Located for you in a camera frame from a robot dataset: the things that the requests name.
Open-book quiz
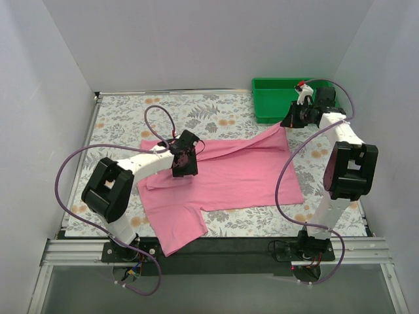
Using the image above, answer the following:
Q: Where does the pink t shirt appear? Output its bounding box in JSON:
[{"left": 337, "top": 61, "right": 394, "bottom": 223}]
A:
[{"left": 137, "top": 124, "right": 303, "bottom": 256}]

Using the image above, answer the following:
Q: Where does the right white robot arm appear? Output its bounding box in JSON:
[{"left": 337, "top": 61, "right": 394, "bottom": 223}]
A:
[{"left": 281, "top": 82, "right": 378, "bottom": 260}]

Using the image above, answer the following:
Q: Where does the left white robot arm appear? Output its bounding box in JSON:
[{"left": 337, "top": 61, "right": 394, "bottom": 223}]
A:
[{"left": 81, "top": 130, "right": 200, "bottom": 262}]

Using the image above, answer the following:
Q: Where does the green plastic bin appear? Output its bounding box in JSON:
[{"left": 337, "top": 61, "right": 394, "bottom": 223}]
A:
[{"left": 252, "top": 78, "right": 345, "bottom": 124}]

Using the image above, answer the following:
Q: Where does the floral patterned table mat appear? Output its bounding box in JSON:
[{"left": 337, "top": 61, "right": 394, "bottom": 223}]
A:
[{"left": 64, "top": 92, "right": 367, "bottom": 239}]

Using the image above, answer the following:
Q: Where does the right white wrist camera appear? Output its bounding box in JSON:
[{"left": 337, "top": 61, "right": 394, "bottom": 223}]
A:
[{"left": 294, "top": 80, "right": 314, "bottom": 105}]

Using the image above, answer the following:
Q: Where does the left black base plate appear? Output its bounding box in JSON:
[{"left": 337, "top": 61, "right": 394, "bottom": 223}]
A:
[{"left": 101, "top": 240, "right": 160, "bottom": 263}]

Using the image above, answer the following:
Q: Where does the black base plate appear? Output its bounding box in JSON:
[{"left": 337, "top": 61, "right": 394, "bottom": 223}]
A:
[
  {"left": 268, "top": 240, "right": 335, "bottom": 262},
  {"left": 101, "top": 240, "right": 160, "bottom": 263}
]

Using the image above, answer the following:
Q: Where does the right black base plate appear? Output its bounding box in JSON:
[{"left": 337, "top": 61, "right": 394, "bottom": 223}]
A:
[{"left": 268, "top": 240, "right": 335, "bottom": 262}]

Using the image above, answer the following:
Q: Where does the aluminium frame rail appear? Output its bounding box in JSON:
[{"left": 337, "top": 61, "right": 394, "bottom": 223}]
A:
[{"left": 41, "top": 237, "right": 409, "bottom": 313}]

